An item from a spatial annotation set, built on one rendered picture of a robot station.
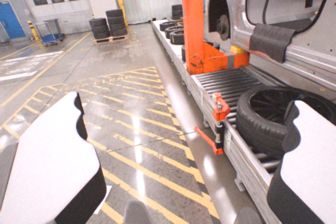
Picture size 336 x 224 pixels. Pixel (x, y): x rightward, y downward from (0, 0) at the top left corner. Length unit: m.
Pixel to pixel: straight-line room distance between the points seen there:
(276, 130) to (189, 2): 1.25
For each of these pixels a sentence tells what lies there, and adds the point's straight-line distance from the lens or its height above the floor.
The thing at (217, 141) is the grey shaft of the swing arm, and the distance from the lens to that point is 1.57.
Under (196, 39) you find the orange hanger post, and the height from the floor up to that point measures 0.89.
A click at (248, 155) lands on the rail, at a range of 1.24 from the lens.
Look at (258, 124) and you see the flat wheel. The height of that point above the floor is 0.50.
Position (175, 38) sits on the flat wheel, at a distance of 4.32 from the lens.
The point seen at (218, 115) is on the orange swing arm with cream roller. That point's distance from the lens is 1.36.
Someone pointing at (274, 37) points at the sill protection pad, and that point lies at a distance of 1.59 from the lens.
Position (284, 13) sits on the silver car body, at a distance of 2.25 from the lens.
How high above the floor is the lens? 1.29
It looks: 30 degrees down
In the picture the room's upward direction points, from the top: 8 degrees counter-clockwise
